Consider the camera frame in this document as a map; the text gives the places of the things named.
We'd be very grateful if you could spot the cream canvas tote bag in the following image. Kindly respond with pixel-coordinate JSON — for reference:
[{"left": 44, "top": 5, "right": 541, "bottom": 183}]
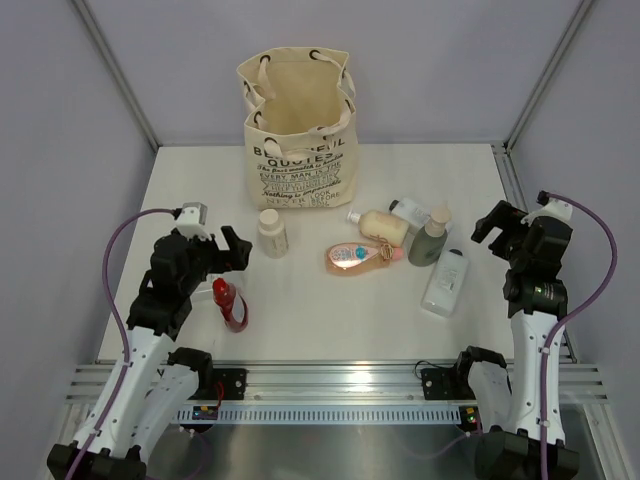
[{"left": 236, "top": 47, "right": 359, "bottom": 210}]

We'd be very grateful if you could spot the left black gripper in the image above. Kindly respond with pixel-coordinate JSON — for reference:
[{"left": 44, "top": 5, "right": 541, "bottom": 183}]
[{"left": 180, "top": 226, "right": 251, "bottom": 295}]

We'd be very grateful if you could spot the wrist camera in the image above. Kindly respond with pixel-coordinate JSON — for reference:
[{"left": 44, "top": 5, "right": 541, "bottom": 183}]
[
  {"left": 175, "top": 202, "right": 212, "bottom": 241},
  {"left": 520, "top": 190, "right": 573, "bottom": 226}
]

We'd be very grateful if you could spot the cream pump lotion bottle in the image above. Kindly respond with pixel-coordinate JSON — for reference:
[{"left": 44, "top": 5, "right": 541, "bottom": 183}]
[{"left": 347, "top": 210, "right": 409, "bottom": 247}]

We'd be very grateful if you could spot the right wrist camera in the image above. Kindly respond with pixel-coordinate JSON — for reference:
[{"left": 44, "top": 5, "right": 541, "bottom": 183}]
[{"left": 520, "top": 190, "right": 573, "bottom": 226}]

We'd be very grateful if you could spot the white rectangular bottle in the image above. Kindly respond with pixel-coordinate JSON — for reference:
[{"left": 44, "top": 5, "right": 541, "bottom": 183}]
[{"left": 421, "top": 249, "right": 469, "bottom": 318}]

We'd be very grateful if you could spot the red liquid bottle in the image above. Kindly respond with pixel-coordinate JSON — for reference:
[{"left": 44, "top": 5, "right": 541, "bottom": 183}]
[{"left": 212, "top": 277, "right": 248, "bottom": 333}]

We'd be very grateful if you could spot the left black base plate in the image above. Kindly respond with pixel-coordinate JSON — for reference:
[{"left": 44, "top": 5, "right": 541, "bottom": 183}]
[{"left": 191, "top": 368, "right": 247, "bottom": 401}]

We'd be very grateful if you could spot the aluminium mounting rail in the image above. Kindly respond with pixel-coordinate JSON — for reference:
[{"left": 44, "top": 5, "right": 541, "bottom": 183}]
[{"left": 64, "top": 360, "right": 608, "bottom": 405}]

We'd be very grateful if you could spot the grey green pump bottle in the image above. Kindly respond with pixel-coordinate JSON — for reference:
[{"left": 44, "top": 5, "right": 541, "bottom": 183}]
[{"left": 408, "top": 203, "right": 452, "bottom": 267}]

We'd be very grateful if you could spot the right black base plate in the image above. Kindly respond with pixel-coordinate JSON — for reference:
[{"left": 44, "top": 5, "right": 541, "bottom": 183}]
[{"left": 420, "top": 367, "right": 475, "bottom": 401}]

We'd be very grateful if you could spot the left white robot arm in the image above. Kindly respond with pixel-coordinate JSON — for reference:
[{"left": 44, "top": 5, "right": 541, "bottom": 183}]
[{"left": 47, "top": 226, "right": 252, "bottom": 479}]

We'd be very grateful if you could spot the right aluminium frame post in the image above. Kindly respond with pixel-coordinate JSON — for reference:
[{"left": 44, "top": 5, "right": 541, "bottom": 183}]
[{"left": 503, "top": 0, "right": 598, "bottom": 154}]

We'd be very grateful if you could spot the white bottle with dark cap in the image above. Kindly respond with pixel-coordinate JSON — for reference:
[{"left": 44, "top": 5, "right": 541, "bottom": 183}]
[{"left": 388, "top": 197, "right": 432, "bottom": 236}]

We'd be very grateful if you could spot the aluminium frame post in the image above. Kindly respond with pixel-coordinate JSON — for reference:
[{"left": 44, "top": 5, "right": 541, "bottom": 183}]
[
  {"left": 503, "top": 0, "right": 598, "bottom": 154},
  {"left": 69, "top": 0, "right": 161, "bottom": 153}
]

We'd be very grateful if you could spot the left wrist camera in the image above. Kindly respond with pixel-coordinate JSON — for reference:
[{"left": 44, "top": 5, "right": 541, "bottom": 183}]
[{"left": 175, "top": 202, "right": 212, "bottom": 241}]

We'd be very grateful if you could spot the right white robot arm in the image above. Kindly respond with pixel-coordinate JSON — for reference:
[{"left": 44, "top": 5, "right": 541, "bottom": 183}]
[{"left": 452, "top": 200, "right": 580, "bottom": 479}]

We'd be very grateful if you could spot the left aluminium frame post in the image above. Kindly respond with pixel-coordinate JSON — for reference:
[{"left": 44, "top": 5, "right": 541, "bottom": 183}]
[{"left": 69, "top": 0, "right": 161, "bottom": 153}]

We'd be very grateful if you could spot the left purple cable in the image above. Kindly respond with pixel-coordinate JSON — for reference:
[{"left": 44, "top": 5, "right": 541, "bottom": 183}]
[{"left": 64, "top": 207, "right": 181, "bottom": 480}]

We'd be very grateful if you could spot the white slotted cable duct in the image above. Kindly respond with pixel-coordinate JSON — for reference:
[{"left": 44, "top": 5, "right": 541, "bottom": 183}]
[{"left": 171, "top": 405, "right": 461, "bottom": 425}]

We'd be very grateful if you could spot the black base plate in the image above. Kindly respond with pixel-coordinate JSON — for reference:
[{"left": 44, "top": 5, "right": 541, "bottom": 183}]
[
  {"left": 420, "top": 367, "right": 475, "bottom": 401},
  {"left": 191, "top": 368, "right": 247, "bottom": 401}
]

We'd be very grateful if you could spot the pink baby oil bottle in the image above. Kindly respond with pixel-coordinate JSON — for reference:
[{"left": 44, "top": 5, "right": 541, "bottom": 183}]
[{"left": 325, "top": 242, "right": 404, "bottom": 276}]

